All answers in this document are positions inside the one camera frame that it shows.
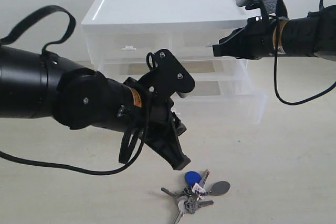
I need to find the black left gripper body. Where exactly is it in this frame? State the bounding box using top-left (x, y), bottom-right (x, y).
top-left (123, 78), bottom-right (174, 151)

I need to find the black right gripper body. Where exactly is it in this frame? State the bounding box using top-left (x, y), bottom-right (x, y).
top-left (244, 16), bottom-right (276, 60)

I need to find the clear plastic storage box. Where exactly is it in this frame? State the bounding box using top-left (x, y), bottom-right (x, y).
top-left (99, 58), bottom-right (268, 125)

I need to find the bunch of keys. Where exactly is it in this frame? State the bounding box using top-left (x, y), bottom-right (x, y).
top-left (160, 169), bottom-right (231, 223)

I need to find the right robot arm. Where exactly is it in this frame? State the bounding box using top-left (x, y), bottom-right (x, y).
top-left (212, 5), bottom-right (335, 61)

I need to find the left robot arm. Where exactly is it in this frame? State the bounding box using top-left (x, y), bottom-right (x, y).
top-left (1, 46), bottom-right (195, 170)

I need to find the white plastic drawer cabinet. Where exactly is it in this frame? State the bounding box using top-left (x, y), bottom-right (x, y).
top-left (80, 0), bottom-right (257, 96)

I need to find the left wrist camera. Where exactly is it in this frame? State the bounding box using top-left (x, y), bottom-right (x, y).
top-left (138, 49), bottom-right (195, 103)

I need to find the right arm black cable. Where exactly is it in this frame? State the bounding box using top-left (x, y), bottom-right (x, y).
top-left (272, 0), bottom-right (336, 105)

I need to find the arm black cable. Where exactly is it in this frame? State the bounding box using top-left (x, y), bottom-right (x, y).
top-left (0, 5), bottom-right (158, 176)
top-left (272, 0), bottom-right (336, 105)

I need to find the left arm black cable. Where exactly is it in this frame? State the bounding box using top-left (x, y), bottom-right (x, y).
top-left (0, 5), bottom-right (158, 176)

